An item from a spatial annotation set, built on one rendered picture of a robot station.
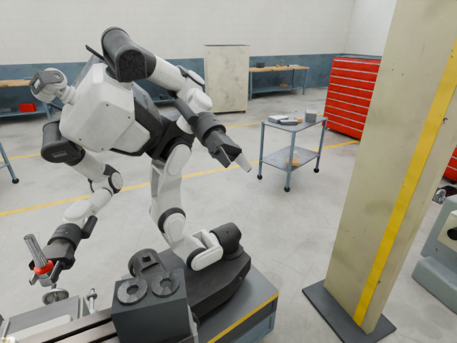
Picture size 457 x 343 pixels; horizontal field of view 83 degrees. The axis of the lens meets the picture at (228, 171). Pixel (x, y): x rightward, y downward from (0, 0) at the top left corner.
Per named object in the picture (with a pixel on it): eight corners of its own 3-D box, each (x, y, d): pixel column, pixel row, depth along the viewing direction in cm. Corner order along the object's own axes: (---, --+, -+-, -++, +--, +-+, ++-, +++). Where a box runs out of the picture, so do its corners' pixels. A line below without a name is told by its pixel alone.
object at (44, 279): (52, 272, 80) (46, 260, 78) (62, 277, 79) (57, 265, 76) (37, 284, 77) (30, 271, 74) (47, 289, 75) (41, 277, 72)
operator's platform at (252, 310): (219, 265, 228) (219, 231, 209) (274, 329, 179) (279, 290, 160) (130, 314, 188) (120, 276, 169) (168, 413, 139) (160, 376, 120)
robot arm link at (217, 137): (229, 169, 81) (210, 144, 87) (249, 145, 77) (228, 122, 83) (202, 162, 71) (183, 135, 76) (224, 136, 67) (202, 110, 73)
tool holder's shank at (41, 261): (44, 260, 76) (30, 231, 71) (52, 263, 75) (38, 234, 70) (33, 268, 74) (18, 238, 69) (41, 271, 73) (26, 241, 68)
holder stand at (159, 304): (126, 316, 93) (114, 278, 83) (186, 301, 98) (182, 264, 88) (122, 350, 82) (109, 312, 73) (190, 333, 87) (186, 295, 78)
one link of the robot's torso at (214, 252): (207, 241, 169) (205, 224, 162) (224, 260, 154) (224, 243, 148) (177, 254, 158) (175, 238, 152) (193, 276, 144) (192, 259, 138)
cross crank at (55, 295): (47, 301, 137) (39, 286, 131) (72, 293, 141) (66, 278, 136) (42, 329, 124) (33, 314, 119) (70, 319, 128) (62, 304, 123)
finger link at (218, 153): (225, 170, 68) (213, 154, 71) (232, 161, 66) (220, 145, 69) (222, 169, 66) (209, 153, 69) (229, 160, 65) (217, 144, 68)
